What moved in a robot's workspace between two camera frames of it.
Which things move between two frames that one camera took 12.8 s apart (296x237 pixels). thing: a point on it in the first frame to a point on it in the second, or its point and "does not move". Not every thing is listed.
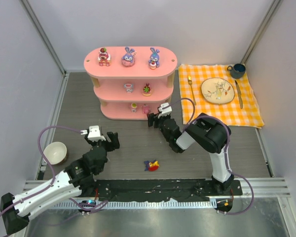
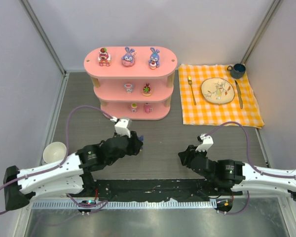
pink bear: [104, 58] does not move
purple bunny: [128, 59] does not move
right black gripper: [158, 121] to [190, 157]
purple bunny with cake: [154, 58] does not move
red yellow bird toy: [151, 166] to [141, 138]
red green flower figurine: [147, 90] does not move
